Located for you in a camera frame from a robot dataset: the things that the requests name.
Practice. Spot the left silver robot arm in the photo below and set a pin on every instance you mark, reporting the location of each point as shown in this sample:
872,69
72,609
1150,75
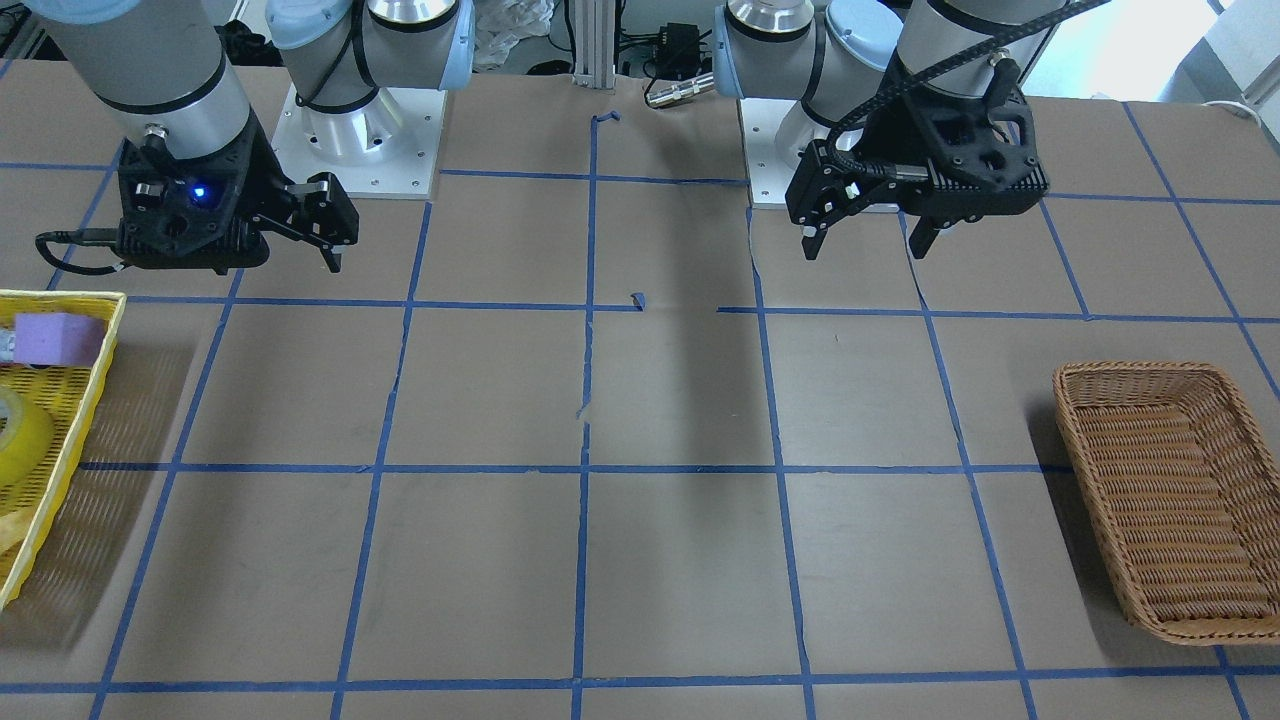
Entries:
845,59

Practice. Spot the brown wicker basket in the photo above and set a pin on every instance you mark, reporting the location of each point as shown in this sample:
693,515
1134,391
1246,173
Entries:
1181,491

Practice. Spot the silver metal connector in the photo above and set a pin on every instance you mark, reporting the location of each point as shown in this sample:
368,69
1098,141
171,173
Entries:
680,91

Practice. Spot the yellow tape roll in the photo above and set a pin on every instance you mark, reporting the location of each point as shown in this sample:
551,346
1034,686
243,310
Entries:
28,433

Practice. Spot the yellow plastic basket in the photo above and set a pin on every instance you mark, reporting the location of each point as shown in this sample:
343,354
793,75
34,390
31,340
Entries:
48,408

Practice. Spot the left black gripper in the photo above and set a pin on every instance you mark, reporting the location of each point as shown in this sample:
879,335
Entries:
882,148

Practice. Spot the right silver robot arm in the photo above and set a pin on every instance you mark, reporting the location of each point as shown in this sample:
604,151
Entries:
164,71

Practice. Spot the black electronics box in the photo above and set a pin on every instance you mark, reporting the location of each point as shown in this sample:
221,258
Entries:
678,53

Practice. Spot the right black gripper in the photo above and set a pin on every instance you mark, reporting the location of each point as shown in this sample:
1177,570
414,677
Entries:
268,172

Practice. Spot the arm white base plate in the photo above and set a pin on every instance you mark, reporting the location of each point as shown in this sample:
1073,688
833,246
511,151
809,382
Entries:
387,150
774,134

